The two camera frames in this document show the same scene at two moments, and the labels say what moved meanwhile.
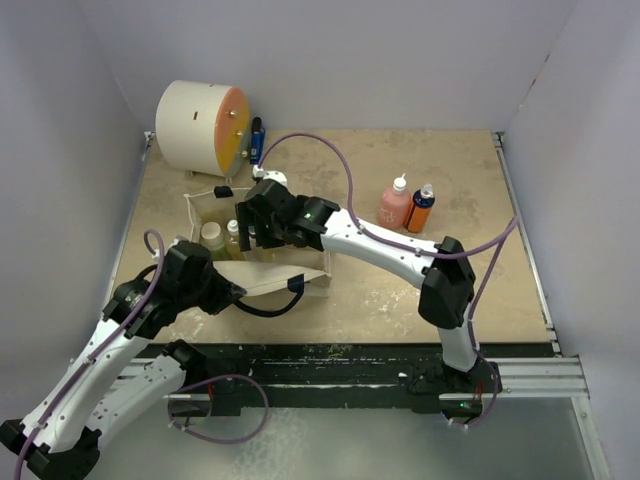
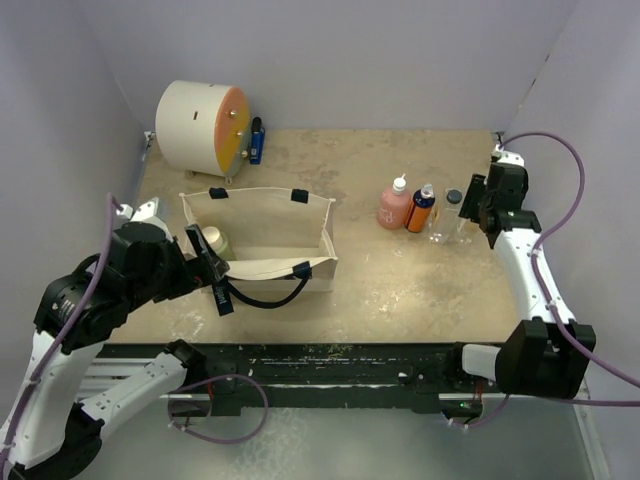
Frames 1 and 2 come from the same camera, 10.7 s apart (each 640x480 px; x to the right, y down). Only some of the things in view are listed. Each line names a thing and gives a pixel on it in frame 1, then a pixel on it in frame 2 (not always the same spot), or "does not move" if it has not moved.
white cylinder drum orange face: [203, 127] does not move
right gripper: [247, 216] → [477, 188]
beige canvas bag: [290, 270] does not move
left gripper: [226, 293] → [194, 271]
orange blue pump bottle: [420, 209] does not move
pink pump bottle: [393, 205] does not move
